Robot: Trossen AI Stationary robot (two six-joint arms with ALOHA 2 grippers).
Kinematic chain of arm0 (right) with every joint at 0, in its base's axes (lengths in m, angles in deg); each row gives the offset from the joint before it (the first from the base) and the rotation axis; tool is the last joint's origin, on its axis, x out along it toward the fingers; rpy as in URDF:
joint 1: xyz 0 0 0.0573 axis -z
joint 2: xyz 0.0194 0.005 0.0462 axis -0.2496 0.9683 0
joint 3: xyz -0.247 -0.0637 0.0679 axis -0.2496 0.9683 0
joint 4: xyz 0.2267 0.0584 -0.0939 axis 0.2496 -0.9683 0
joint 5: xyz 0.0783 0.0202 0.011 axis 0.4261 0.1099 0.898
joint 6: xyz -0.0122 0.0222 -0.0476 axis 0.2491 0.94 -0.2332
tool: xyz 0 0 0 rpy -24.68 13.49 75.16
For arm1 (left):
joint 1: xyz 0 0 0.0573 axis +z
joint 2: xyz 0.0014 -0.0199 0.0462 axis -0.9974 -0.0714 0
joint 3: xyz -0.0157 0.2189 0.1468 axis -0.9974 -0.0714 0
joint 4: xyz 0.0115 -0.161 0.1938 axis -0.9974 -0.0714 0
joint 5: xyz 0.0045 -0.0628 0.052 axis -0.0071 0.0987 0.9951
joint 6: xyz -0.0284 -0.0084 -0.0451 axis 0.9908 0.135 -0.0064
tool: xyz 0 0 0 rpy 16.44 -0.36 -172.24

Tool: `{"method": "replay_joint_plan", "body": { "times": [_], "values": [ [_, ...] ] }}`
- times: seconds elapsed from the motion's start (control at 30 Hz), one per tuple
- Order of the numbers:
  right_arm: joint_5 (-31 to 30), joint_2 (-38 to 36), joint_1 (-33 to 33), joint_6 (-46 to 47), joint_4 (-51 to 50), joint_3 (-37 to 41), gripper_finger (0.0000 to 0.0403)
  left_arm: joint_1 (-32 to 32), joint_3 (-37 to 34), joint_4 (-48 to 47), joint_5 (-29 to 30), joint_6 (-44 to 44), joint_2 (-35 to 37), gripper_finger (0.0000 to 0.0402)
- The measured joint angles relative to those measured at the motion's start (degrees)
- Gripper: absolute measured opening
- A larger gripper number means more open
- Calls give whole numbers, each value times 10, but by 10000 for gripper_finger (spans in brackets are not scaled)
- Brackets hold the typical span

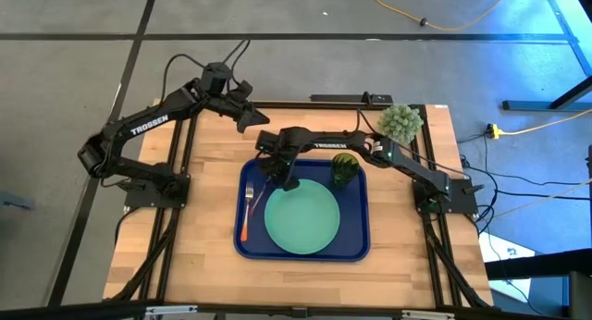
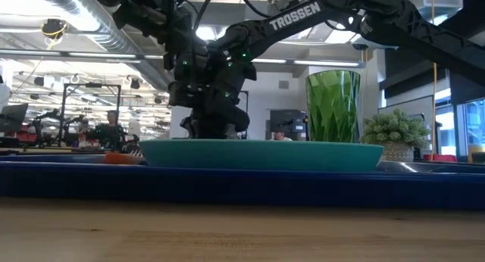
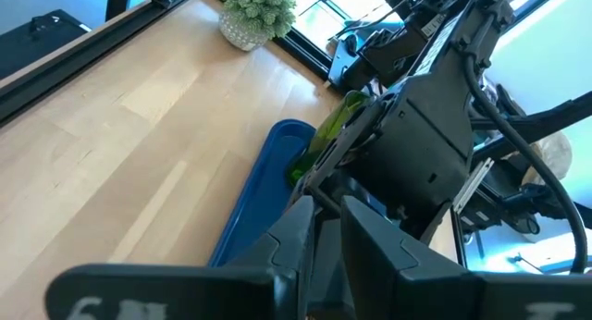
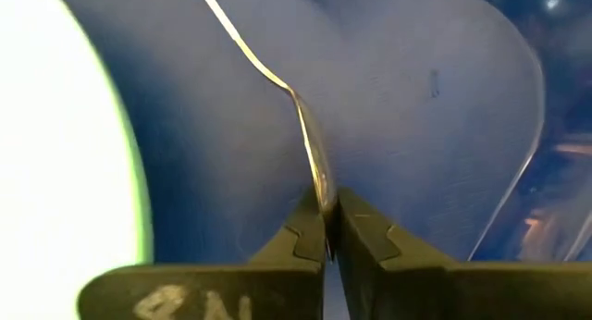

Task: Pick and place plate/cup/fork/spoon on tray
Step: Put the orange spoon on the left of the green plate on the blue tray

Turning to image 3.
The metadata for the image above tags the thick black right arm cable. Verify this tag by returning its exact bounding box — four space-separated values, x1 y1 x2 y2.
462 51 589 275

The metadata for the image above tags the black aluminium table frame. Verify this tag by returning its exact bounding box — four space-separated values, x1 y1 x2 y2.
0 0 337 125

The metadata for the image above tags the green translucent cup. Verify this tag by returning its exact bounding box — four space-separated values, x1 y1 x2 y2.
287 91 372 186

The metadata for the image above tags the silver metal bracket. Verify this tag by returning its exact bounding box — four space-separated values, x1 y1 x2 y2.
451 156 495 215

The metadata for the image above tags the small potted green plant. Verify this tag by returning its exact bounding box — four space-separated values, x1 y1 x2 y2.
206 0 297 52

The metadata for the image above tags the beige crumpled bag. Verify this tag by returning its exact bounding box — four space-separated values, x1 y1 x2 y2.
522 130 574 187

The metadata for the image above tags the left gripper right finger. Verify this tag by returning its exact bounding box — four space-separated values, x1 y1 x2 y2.
340 194 592 320

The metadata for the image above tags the blue plastic tray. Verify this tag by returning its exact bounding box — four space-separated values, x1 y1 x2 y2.
207 118 320 269

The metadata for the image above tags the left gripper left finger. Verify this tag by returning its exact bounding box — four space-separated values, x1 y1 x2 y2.
44 195 316 320

